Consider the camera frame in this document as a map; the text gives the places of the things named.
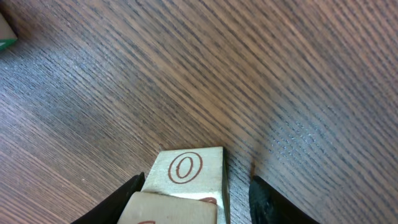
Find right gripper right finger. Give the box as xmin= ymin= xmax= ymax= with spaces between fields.
xmin=249 ymin=175 xmax=318 ymax=224

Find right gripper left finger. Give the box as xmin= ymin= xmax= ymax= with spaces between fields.
xmin=72 ymin=172 xmax=145 ymax=224

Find red sided white block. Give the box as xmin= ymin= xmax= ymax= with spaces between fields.
xmin=141 ymin=146 xmax=231 ymax=223

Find green N block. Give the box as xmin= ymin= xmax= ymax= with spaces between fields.
xmin=0 ymin=14 xmax=17 ymax=50

